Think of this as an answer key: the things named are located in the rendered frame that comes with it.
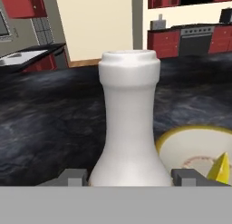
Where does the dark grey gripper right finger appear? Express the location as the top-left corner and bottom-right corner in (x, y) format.
(170, 168), (228, 187)

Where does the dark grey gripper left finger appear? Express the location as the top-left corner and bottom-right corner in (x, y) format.
(36, 168), (89, 187)

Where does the white liquor bottle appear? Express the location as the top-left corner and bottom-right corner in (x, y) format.
(87, 49), (174, 187)

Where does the white bowl with yellow rim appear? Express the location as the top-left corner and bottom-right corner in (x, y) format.
(155, 124), (232, 187)

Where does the yellow lemon wedge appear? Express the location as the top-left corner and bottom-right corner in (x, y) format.
(206, 151), (232, 185)

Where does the red base cabinet run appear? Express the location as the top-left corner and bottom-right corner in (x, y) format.
(147, 23), (232, 60)

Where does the grey oven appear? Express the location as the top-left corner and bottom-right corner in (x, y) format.
(178, 25), (216, 57)

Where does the grey knife block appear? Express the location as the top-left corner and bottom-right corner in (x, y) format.
(150, 13), (168, 32)

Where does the black small appliance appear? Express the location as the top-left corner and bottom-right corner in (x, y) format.
(218, 7), (232, 24)

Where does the red upper wall cabinet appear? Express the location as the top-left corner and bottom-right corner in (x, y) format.
(0, 0), (48, 20)

